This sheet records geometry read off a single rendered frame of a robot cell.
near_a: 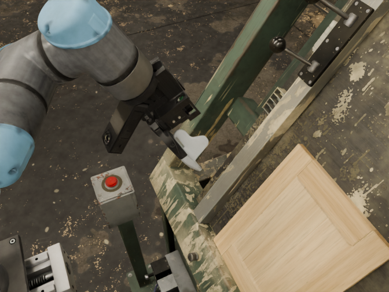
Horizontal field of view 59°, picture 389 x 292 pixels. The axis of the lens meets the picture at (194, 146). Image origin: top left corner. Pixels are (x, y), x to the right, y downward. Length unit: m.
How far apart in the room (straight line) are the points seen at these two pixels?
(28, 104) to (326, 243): 0.67
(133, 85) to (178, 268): 0.83
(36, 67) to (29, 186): 2.03
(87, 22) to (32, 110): 0.12
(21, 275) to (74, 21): 0.70
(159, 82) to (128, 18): 3.34
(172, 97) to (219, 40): 2.92
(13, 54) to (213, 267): 0.78
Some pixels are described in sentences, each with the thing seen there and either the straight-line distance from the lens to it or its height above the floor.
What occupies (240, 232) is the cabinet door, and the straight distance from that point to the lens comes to 1.01.
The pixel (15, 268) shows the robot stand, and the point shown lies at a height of 1.04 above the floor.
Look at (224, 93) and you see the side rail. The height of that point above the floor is 1.17.
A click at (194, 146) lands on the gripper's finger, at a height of 1.42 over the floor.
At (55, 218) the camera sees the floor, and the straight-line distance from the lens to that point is 2.29.
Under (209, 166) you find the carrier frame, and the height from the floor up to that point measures 0.79.
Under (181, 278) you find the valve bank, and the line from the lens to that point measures 1.21.
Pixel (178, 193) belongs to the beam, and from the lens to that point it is 1.16.
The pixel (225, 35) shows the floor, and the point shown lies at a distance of 3.55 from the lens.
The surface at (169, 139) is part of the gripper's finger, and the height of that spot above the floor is 1.45.
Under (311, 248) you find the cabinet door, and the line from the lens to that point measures 0.88.
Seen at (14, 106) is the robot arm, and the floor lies 1.61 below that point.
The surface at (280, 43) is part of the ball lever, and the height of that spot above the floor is 1.45.
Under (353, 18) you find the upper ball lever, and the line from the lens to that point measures 0.84.
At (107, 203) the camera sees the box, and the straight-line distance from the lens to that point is 1.15.
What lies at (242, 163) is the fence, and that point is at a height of 1.12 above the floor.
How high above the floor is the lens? 1.88
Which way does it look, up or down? 50 degrees down
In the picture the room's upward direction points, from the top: straight up
